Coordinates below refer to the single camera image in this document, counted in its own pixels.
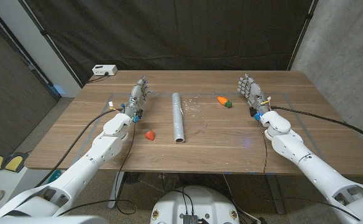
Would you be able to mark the plastic wrap roll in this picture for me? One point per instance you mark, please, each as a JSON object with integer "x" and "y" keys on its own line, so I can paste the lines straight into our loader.
{"x": 177, "y": 118}

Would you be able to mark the orange toy carrot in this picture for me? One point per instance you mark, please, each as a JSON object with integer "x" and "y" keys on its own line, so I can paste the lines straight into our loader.
{"x": 222, "y": 100}

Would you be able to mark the black backdrop curtain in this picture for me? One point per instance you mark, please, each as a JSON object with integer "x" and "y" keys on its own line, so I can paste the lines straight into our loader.
{"x": 122, "y": 31}

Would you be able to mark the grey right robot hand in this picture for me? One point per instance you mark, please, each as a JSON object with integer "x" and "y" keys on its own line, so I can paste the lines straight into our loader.
{"x": 254, "y": 93}

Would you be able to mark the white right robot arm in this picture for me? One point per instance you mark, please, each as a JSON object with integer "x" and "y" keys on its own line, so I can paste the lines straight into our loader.
{"x": 312, "y": 165}

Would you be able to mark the black round fan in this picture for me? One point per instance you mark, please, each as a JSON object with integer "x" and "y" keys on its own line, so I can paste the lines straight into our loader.
{"x": 133, "y": 178}

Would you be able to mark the black backdrop stand pole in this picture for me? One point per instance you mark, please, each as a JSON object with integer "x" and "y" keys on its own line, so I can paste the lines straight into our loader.
{"x": 306, "y": 23}
{"x": 46, "y": 35}

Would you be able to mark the teal object under table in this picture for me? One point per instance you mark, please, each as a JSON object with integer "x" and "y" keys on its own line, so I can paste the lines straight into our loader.
{"x": 55, "y": 176}

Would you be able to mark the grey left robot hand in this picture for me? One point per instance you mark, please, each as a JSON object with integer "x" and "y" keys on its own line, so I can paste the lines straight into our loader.
{"x": 136, "y": 98}

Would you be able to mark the white power outlet box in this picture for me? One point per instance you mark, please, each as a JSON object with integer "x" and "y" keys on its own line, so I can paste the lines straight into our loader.
{"x": 104, "y": 70}

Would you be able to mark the white table leg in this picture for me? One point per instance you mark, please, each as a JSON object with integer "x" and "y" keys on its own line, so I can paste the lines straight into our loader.
{"x": 116, "y": 189}

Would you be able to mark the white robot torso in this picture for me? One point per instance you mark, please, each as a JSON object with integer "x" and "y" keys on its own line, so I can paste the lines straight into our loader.
{"x": 206, "y": 202}

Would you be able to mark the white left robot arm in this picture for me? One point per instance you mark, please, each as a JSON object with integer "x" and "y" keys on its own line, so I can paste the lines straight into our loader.
{"x": 85, "y": 165}

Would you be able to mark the grey table leg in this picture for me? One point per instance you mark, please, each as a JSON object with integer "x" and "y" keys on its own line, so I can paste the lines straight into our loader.
{"x": 274, "y": 193}

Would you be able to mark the red toy strawberry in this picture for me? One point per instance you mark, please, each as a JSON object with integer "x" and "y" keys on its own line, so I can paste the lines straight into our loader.
{"x": 149, "y": 135}

